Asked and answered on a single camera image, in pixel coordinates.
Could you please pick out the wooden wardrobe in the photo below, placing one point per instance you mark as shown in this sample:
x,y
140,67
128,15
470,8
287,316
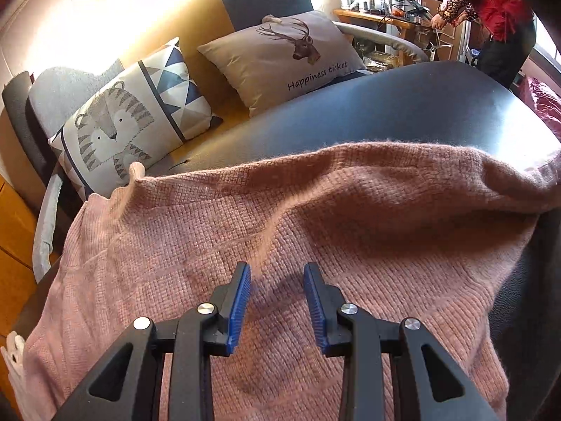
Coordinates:
x,y
22,267

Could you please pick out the maroon bedspread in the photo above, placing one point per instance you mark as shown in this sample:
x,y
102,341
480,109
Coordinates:
x,y
548,105

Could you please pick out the cluttered wooden side table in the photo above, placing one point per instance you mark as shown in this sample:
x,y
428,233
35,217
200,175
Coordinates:
x,y
385,2

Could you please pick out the pink knitted sweater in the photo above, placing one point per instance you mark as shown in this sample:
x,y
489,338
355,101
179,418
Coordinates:
x,y
350,215

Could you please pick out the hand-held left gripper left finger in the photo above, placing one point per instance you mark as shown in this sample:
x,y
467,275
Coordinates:
x,y
239,311

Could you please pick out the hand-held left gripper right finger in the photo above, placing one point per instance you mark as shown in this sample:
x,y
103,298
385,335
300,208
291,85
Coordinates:
x,y
316,311

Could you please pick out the grey deer print cushion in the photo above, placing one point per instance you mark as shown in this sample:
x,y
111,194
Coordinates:
x,y
280,61

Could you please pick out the white folded knitted sweater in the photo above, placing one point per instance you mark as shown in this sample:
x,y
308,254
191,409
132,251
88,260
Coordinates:
x,y
13,368

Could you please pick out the tiger print cushion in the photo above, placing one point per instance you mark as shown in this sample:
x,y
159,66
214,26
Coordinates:
x,y
127,118

